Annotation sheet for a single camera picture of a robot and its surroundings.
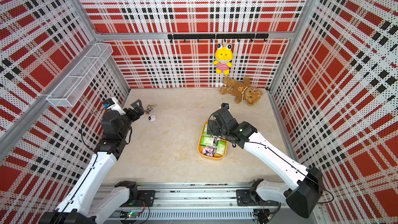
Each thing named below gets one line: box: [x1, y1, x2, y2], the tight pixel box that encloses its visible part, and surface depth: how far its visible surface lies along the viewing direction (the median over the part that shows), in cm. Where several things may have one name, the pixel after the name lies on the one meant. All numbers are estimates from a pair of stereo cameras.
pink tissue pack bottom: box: [202, 147, 215, 158], surface depth 88 cm
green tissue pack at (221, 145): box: [215, 140, 227, 156], surface depth 88 cm
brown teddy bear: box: [219, 76, 264, 107], surface depth 113 cm
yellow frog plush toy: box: [213, 43, 234, 76], surface depth 94 cm
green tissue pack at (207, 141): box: [200, 135, 214, 147], surface depth 89 cm
